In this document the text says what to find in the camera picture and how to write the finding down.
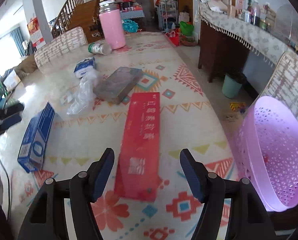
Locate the clear plastic bag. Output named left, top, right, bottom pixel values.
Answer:
left=66, top=69, right=101, bottom=115

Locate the leaf-print fringed cloth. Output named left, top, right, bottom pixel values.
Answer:
left=200, top=5, right=298, bottom=68

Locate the long red box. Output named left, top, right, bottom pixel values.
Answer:
left=114, top=92, right=161, bottom=202

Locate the brown sofa cushion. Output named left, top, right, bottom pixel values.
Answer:
left=14, top=56, right=38, bottom=77

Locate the white green bottle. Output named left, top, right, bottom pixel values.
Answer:
left=88, top=42, right=113, bottom=55

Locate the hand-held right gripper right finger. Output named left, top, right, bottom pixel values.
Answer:
left=179, top=149, right=269, bottom=240

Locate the blue toothpaste box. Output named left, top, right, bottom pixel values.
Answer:
left=17, top=102, right=56, bottom=173

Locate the mesh food cover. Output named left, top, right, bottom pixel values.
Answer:
left=271, top=4, right=298, bottom=43

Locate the wooden staircase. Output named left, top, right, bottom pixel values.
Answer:
left=50, top=0, right=119, bottom=43

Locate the colourful floor toy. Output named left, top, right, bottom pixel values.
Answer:
left=229, top=102, right=247, bottom=113

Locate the dark juice bottle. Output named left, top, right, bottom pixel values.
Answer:
left=251, top=1, right=261, bottom=27

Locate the pink thermos flask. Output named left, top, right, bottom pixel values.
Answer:
left=98, top=0, right=126, bottom=50

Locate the purple plastic basket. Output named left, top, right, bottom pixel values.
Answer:
left=235, top=95, right=298, bottom=212

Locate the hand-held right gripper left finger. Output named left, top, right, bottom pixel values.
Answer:
left=21, top=147, right=115, bottom=240

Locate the blue curtain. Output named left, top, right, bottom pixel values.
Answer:
left=10, top=27, right=24, bottom=57

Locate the red wall calendar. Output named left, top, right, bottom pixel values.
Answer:
left=26, top=17, right=46, bottom=48

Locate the metal wire rack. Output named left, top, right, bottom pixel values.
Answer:
left=156, top=0, right=178, bottom=30

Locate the dark wooden sideboard cabinet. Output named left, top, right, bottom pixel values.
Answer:
left=198, top=20, right=251, bottom=83

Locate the side table with checked cloth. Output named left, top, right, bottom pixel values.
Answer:
left=119, top=5, right=145, bottom=20

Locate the chair with patterned cover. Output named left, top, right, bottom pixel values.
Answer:
left=258, top=51, right=298, bottom=120
left=34, top=26, right=88, bottom=74

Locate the green bag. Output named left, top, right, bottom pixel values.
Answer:
left=179, top=21, right=194, bottom=37

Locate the green trash bin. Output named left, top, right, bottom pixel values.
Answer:
left=221, top=74, right=243, bottom=99

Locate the red bag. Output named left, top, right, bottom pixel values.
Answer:
left=165, top=30, right=181, bottom=47

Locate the teal bag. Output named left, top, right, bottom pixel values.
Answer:
left=123, top=19, right=139, bottom=33

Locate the dark box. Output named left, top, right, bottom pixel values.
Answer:
left=93, top=66, right=144, bottom=105

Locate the black cable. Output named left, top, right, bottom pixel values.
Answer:
left=0, top=152, right=12, bottom=220

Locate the blue white tissue packet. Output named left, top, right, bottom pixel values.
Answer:
left=73, top=57, right=97, bottom=78

